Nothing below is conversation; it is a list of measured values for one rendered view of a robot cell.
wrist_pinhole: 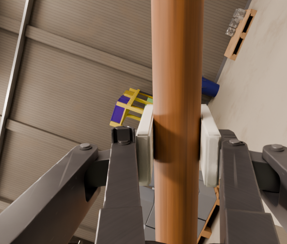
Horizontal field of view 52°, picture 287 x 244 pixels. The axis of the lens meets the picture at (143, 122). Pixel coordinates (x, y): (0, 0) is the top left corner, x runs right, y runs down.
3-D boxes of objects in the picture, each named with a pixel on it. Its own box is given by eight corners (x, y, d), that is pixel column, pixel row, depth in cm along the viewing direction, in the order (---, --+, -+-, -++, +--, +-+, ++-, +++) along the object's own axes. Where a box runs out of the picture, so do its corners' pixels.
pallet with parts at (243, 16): (247, 12, 710) (235, 7, 710) (258, 8, 631) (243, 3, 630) (228, 58, 743) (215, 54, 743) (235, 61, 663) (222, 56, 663)
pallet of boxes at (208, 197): (217, 175, 513) (149, 151, 511) (227, 201, 431) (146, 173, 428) (190, 233, 550) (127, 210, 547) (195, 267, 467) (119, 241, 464)
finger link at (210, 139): (206, 134, 15) (221, 135, 15) (197, 103, 22) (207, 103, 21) (204, 188, 16) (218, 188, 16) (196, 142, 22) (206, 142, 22)
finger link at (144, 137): (150, 187, 16) (136, 186, 16) (155, 142, 23) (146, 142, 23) (149, 134, 15) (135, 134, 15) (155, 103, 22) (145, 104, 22)
